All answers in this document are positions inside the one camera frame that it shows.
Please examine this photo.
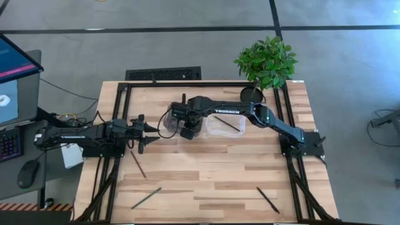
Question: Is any orange black hazard tape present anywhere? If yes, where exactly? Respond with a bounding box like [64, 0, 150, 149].
[0, 202, 73, 212]

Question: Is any yellow cable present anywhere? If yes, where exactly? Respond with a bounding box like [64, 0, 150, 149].
[57, 112, 78, 121]

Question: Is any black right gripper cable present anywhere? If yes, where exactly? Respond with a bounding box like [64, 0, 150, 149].
[157, 107, 178, 139]

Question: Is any black aluminium table frame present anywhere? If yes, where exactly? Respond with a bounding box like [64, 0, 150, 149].
[72, 80, 343, 225]

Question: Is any white box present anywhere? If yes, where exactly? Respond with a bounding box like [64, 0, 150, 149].
[61, 142, 84, 169]

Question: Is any black pencil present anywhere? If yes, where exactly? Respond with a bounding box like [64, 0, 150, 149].
[256, 186, 281, 214]
[213, 116, 241, 133]

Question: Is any black looped floor cable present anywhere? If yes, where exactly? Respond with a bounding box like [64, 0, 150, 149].
[364, 108, 400, 148]

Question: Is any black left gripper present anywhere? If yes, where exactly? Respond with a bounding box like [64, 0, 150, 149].
[126, 114, 161, 155]

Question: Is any clear plastic bin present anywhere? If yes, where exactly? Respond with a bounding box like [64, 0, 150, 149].
[205, 112, 247, 138]

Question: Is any grey translucent plastic bin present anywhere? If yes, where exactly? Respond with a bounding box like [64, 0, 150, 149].
[162, 103, 206, 138]

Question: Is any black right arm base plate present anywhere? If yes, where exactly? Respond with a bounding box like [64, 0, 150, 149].
[279, 131, 326, 158]

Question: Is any monitor with dark blue screen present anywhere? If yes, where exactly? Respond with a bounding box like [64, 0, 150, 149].
[0, 32, 44, 85]

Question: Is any monitor with grey screen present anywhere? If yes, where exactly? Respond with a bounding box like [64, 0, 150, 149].
[0, 49, 42, 128]

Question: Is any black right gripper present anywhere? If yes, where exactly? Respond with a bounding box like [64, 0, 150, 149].
[170, 92, 204, 141]

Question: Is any grey computer desk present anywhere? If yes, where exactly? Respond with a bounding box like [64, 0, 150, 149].
[0, 120, 48, 201]

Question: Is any brown pencil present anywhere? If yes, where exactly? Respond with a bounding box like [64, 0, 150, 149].
[129, 151, 148, 179]

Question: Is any thin green pen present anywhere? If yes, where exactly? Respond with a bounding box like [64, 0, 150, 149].
[131, 187, 163, 210]

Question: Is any black keyboard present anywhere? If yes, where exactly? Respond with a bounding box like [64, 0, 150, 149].
[0, 126, 24, 163]

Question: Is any black floor vent grille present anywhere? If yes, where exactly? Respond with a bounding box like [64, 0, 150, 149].
[124, 66, 203, 81]

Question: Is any grey stand leg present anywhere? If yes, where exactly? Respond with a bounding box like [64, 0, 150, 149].
[371, 109, 400, 128]

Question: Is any black computer mouse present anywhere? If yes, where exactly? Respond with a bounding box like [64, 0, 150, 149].
[17, 159, 41, 191]

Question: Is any green potted plant black pot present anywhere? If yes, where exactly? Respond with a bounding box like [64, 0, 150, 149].
[232, 36, 299, 104]

